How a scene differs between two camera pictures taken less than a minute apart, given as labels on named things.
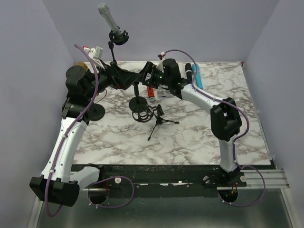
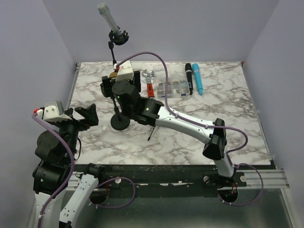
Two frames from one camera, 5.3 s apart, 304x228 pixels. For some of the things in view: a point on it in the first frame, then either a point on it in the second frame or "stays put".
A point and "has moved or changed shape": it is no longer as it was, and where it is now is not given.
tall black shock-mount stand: (119, 40) stays put
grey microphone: (103, 9) stays put
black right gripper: (151, 69) to (136, 81)
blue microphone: (196, 75) stays put
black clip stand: (96, 112) to (119, 121)
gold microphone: (82, 64) has moved or changed shape
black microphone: (189, 72) stays put
